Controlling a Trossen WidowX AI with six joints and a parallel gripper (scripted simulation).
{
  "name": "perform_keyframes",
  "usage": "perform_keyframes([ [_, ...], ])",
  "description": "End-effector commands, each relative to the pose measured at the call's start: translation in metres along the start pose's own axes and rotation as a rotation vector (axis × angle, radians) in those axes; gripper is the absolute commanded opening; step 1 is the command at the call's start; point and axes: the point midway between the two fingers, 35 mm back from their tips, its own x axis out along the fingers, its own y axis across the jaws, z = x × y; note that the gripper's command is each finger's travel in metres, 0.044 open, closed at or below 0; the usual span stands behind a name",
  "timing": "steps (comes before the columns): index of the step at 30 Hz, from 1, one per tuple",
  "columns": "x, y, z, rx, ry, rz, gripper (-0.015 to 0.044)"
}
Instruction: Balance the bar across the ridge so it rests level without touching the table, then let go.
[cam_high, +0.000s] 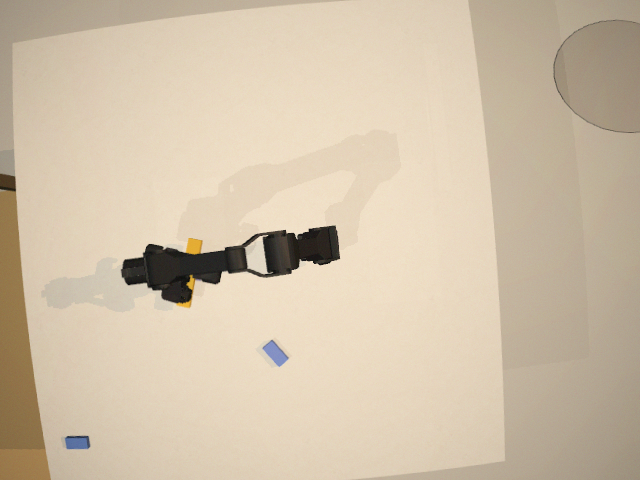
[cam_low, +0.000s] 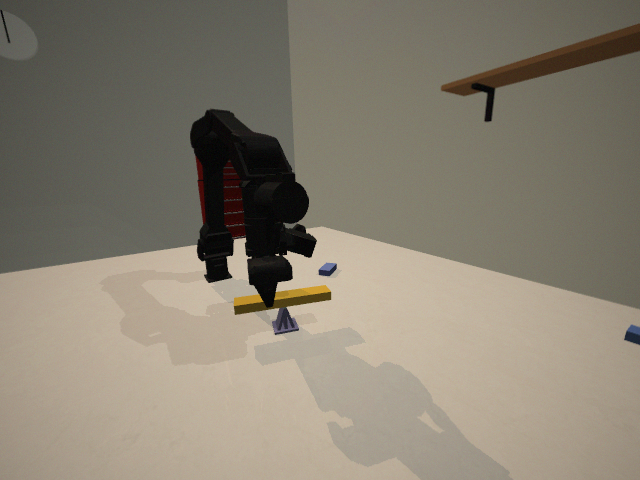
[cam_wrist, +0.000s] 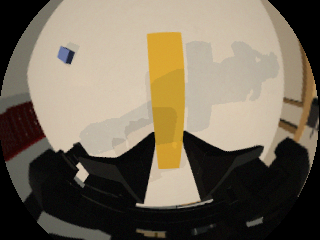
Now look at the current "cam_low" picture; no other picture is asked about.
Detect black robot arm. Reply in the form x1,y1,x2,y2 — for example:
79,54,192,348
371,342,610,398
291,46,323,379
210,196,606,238
190,109,317,283

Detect yellow bar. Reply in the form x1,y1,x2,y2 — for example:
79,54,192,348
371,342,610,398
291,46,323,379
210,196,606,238
234,285,331,315

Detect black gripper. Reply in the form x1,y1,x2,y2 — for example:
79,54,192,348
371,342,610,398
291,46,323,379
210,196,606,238
244,217,293,308

